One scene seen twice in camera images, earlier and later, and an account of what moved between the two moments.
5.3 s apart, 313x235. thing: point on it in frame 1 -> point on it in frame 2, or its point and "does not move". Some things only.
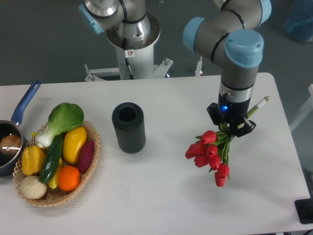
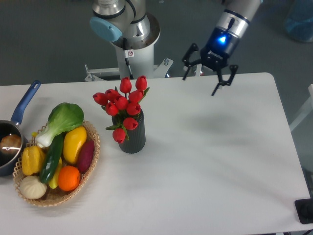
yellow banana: x=54 y=183 does not move
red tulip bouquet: x=211 y=151 -> x=122 y=105
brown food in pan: x=11 y=144 does not move
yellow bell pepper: x=33 y=159 does not move
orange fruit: x=69 y=178 does not move
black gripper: x=234 y=112 -> x=220 y=45
